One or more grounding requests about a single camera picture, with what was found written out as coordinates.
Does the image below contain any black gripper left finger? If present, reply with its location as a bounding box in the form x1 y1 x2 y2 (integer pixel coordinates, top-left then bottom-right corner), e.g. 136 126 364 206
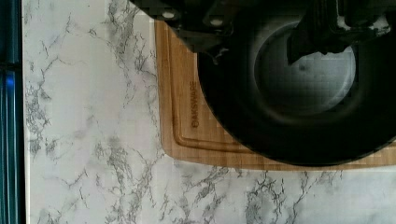
129 0 249 64

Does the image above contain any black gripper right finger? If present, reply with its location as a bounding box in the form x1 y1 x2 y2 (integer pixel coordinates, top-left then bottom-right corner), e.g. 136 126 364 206
287 0 395 64

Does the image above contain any black bowl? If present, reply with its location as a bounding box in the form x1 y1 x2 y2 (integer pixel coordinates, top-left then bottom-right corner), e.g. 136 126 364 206
198 8 395 166

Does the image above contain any bamboo cutting board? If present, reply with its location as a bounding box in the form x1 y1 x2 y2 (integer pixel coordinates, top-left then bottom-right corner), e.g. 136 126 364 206
155 22 395 170

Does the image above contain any teal object at edge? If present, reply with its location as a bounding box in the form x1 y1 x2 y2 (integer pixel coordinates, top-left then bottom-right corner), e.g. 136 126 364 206
0 0 26 224

